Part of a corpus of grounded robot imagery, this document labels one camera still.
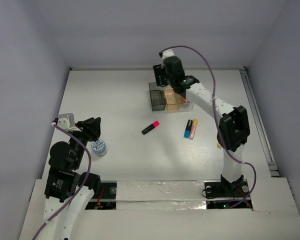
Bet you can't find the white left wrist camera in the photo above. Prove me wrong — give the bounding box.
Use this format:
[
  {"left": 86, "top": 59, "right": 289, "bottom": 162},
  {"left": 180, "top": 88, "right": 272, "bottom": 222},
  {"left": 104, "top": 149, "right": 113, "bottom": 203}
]
[{"left": 51, "top": 113, "right": 82, "bottom": 132}]

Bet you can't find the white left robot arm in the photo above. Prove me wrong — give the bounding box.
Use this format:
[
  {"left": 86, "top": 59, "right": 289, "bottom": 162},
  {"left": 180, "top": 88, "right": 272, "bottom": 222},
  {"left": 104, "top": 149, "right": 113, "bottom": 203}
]
[{"left": 34, "top": 113, "right": 101, "bottom": 240}]

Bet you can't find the amber plastic bin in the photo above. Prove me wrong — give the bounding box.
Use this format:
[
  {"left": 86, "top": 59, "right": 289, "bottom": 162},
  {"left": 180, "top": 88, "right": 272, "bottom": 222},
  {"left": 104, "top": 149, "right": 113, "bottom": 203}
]
[{"left": 163, "top": 86, "right": 183, "bottom": 112}]

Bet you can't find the clear plastic bin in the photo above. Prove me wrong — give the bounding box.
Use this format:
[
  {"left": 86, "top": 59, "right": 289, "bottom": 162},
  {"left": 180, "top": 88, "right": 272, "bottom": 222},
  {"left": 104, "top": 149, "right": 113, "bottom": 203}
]
[{"left": 179, "top": 98, "right": 195, "bottom": 112}]

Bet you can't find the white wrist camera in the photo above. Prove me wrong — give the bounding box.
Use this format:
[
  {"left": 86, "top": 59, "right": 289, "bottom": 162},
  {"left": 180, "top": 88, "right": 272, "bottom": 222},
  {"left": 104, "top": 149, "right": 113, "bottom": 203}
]
[
  {"left": 159, "top": 48, "right": 175, "bottom": 60},
  {"left": 51, "top": 113, "right": 82, "bottom": 132}
]

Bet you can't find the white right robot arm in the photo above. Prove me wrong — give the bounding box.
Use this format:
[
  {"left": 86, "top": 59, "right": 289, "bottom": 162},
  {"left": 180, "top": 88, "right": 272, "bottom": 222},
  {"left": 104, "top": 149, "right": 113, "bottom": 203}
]
[{"left": 153, "top": 55, "right": 250, "bottom": 196}]

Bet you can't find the smoke grey plastic bin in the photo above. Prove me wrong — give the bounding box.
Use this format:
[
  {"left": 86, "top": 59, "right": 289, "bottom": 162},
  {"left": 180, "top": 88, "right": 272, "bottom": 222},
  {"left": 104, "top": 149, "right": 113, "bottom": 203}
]
[{"left": 148, "top": 82, "right": 167, "bottom": 112}]

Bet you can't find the black pink highlighter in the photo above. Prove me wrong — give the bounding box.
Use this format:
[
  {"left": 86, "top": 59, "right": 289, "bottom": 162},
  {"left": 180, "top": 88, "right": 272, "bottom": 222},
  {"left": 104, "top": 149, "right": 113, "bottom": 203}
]
[{"left": 141, "top": 121, "right": 160, "bottom": 135}]

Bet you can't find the orange pastel highlighter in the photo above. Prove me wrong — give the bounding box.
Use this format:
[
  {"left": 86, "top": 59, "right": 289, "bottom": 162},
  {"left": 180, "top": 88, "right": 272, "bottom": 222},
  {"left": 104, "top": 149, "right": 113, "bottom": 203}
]
[{"left": 189, "top": 118, "right": 198, "bottom": 140}]

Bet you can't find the black blue highlighter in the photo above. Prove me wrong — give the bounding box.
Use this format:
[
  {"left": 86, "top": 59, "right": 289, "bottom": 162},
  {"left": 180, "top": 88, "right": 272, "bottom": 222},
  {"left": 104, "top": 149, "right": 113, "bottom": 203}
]
[{"left": 183, "top": 119, "right": 193, "bottom": 139}]

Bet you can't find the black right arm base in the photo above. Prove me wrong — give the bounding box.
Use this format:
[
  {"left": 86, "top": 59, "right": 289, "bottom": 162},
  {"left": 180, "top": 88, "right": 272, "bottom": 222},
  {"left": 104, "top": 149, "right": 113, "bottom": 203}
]
[{"left": 201, "top": 180, "right": 253, "bottom": 210}]

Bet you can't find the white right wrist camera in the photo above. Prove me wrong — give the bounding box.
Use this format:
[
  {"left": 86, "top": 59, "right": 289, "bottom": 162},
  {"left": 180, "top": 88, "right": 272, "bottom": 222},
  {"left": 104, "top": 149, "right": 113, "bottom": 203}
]
[{"left": 159, "top": 48, "right": 175, "bottom": 60}]

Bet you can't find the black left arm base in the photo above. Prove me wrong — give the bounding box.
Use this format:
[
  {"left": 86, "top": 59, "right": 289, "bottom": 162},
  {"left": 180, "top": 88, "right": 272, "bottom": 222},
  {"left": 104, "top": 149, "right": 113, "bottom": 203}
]
[{"left": 85, "top": 181, "right": 117, "bottom": 210}]

